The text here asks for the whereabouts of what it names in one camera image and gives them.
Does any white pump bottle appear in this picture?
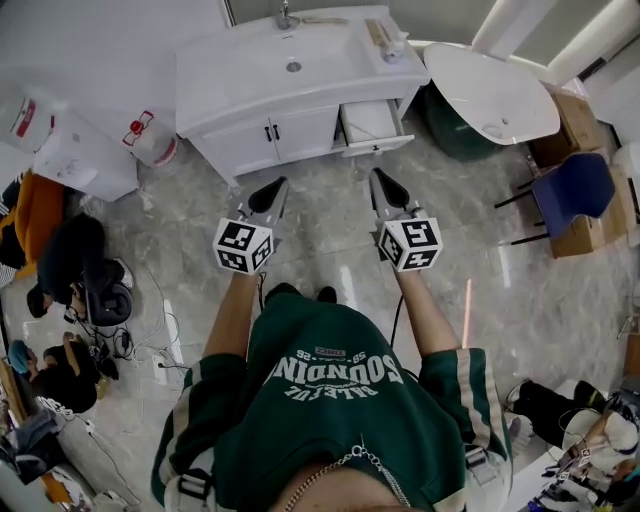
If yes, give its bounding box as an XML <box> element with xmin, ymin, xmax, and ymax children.
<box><xmin>380</xmin><ymin>39</ymin><xmax>407</xmax><ymax>64</ymax></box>

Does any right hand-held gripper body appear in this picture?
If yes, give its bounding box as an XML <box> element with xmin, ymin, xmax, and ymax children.
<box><xmin>377</xmin><ymin>202</ymin><xmax>445</xmax><ymax>274</ymax></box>

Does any white loose wash basin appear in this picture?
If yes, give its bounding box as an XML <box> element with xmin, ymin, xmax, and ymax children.
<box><xmin>423</xmin><ymin>42</ymin><xmax>560</xmax><ymax>147</ymax></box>

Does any silver neck chain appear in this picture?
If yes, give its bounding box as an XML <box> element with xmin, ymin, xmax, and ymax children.
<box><xmin>284</xmin><ymin>442</ymin><xmax>411</xmax><ymax>507</ymax></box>

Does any person's left leg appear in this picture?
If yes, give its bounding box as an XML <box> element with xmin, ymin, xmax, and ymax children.
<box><xmin>263</xmin><ymin>282</ymin><xmax>302</xmax><ymax>305</ymax></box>

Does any person's green sweatshirt torso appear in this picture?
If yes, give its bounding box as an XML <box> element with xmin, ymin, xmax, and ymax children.
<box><xmin>152</xmin><ymin>292</ymin><xmax>514</xmax><ymax>512</ymax></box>

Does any white power strip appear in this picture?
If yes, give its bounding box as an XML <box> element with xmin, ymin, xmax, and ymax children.
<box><xmin>149</xmin><ymin>352</ymin><xmax>174</xmax><ymax>386</ymax></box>

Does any chrome faucet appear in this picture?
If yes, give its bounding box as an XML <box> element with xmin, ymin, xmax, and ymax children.
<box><xmin>274</xmin><ymin>0</ymin><xmax>301</xmax><ymax>30</ymax></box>

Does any white bag strap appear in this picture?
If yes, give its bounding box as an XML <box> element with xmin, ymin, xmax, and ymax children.
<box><xmin>464</xmin><ymin>444</ymin><xmax>506</xmax><ymax>489</ymax></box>
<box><xmin>172</xmin><ymin>467</ymin><xmax>216</xmax><ymax>512</ymax></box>

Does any blue chair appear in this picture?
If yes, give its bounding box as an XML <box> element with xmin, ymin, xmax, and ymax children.
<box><xmin>494</xmin><ymin>152</ymin><xmax>616</xmax><ymax>246</ymax></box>

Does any white drawer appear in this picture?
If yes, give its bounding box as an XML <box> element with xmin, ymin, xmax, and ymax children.
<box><xmin>332</xmin><ymin>98</ymin><xmax>416</xmax><ymax>158</ymax></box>

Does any clear water jug red label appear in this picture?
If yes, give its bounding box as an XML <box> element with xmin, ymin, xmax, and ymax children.
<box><xmin>9</xmin><ymin>97</ymin><xmax>57</xmax><ymax>154</ymax></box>

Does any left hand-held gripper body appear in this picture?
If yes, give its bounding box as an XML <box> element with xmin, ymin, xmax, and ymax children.
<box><xmin>212</xmin><ymin>203</ymin><xmax>282</xmax><ymax>275</ymax></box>

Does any person's left forearm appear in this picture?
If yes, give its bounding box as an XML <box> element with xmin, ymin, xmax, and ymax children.
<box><xmin>202</xmin><ymin>272</ymin><xmax>262</xmax><ymax>362</ymax></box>

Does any white tubular frame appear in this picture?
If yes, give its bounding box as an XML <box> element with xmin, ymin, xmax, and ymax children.
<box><xmin>472</xmin><ymin>0</ymin><xmax>619</xmax><ymax>85</ymax></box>

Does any cardboard box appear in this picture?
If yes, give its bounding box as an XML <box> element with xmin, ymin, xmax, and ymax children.
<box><xmin>549</xmin><ymin>162</ymin><xmax>636</xmax><ymax>259</ymax></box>
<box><xmin>529</xmin><ymin>89</ymin><xmax>609</xmax><ymax>169</ymax></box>

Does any white box with red tag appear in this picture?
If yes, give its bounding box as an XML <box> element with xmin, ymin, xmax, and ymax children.
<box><xmin>34</xmin><ymin>107</ymin><xmax>140</xmax><ymax>203</ymax></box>

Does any person's right forearm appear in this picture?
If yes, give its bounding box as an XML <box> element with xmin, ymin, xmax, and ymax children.
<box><xmin>394</xmin><ymin>269</ymin><xmax>457</xmax><ymax>359</ymax></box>

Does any dark green barrel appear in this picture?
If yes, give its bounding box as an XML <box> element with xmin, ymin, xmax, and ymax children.
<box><xmin>424</xmin><ymin>82</ymin><xmax>506</xmax><ymax>162</ymax></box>

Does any white sink vanity cabinet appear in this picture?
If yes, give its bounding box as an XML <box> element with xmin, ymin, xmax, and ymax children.
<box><xmin>174</xmin><ymin>9</ymin><xmax>431</xmax><ymax>189</ymax></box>

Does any clear water jug red cap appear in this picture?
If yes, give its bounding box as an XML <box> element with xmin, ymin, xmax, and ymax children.
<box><xmin>122</xmin><ymin>110</ymin><xmax>180</xmax><ymax>169</ymax></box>

